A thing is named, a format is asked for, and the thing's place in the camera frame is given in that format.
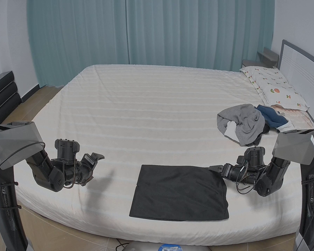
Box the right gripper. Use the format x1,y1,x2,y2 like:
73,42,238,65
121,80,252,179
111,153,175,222
208,163,243,182

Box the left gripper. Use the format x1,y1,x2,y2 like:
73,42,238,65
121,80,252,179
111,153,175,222
65,153,106,187

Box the black T-shirt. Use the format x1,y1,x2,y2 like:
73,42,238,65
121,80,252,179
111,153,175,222
129,164,229,222

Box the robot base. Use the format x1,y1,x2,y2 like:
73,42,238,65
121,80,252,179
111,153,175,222
123,242,199,251

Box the pile of clothes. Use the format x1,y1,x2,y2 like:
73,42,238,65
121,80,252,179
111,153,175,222
217,104,295,147

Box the bed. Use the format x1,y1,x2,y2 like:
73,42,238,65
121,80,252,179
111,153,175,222
14,39,314,246

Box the white printed pillow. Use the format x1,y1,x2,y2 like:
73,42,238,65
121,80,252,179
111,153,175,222
240,66,310,111

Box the grey bedside table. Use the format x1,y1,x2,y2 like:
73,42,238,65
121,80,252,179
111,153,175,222
242,47,279,68

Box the blue-green curtain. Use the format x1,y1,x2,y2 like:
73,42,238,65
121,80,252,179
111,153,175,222
27,0,275,88

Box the black cable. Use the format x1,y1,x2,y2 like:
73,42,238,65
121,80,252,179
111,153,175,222
116,238,130,251

